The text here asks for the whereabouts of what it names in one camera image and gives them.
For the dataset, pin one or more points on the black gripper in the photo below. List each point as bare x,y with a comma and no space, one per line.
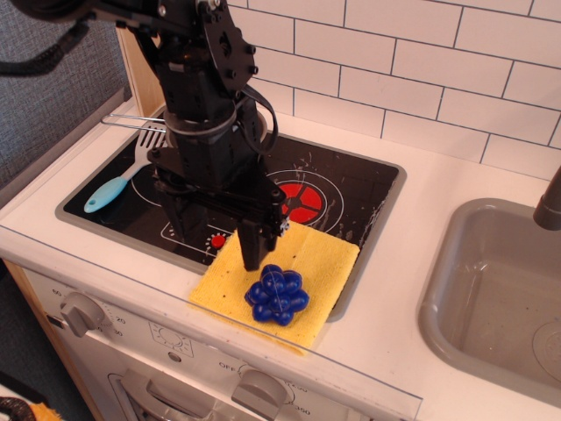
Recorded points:
222,171

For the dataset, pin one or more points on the blue toy grapes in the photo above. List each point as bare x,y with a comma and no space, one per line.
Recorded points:
277,296

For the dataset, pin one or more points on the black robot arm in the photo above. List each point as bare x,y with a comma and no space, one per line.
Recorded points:
199,56

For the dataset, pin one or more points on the yellow cloth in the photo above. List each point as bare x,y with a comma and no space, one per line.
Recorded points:
324,262

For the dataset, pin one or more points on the black toy stove top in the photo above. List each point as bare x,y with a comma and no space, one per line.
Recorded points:
345,195

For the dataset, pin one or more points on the white toy oven front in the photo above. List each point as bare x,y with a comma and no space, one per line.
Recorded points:
132,368

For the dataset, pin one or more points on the wooden side panel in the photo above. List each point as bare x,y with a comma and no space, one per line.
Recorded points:
145,86

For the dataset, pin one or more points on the grey left oven knob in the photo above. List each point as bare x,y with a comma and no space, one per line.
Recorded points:
81,313

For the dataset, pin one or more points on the grey oven knob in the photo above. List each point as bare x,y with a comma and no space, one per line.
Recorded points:
260,393
81,313

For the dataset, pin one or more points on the grey right oven knob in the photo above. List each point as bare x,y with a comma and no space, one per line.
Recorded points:
260,393

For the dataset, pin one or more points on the grey toy sink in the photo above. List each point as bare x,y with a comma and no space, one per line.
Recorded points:
492,306

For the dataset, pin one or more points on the grey faucet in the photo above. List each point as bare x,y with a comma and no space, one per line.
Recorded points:
547,212

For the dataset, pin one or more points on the white spatula blue handle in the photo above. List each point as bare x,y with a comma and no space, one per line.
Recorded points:
127,175

